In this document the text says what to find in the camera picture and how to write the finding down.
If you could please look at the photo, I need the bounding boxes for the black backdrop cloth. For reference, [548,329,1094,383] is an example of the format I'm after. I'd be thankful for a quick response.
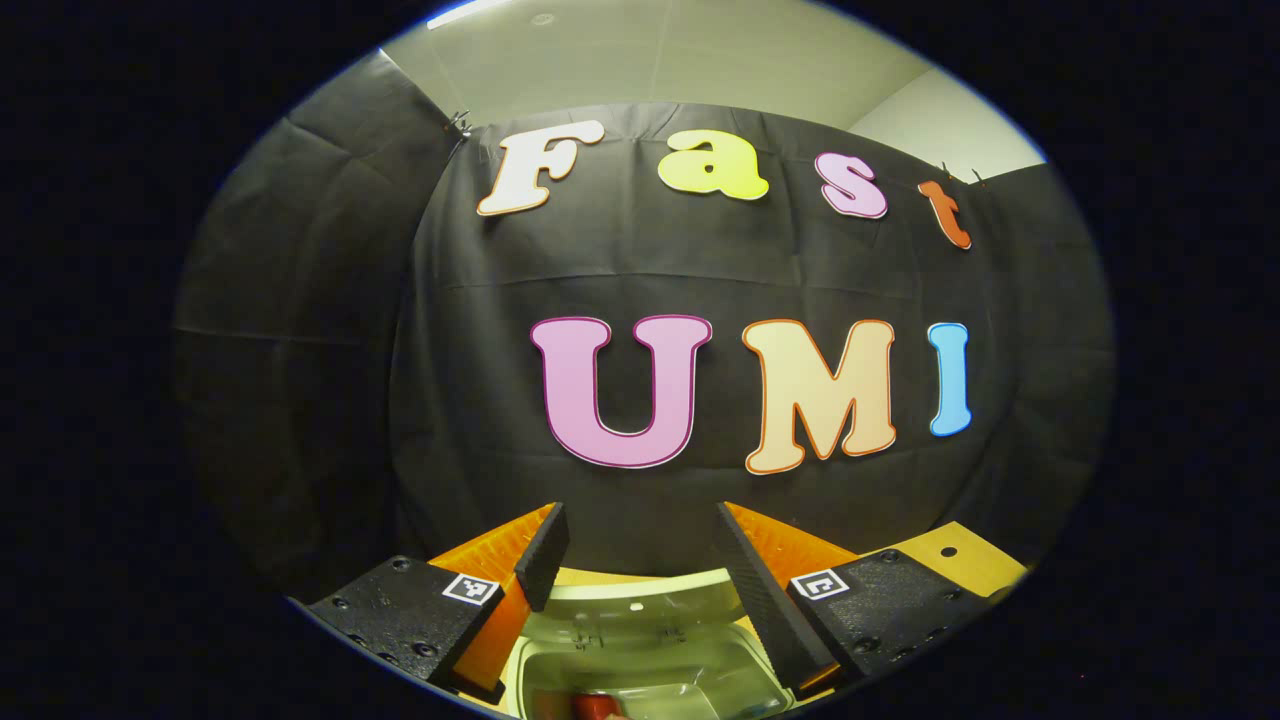
[170,50,1116,601]

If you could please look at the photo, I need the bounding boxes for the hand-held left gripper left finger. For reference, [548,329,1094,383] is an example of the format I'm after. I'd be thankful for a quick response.
[306,501,570,703]

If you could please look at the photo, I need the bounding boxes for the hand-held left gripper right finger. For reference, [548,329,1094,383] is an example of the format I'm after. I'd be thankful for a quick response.
[712,501,989,701]

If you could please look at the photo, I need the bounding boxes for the pale green desktop garbage bin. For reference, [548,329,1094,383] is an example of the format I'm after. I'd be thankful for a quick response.
[503,568,801,720]

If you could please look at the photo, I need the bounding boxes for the wooden desktop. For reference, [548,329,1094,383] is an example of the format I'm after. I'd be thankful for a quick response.
[555,520,1031,720]

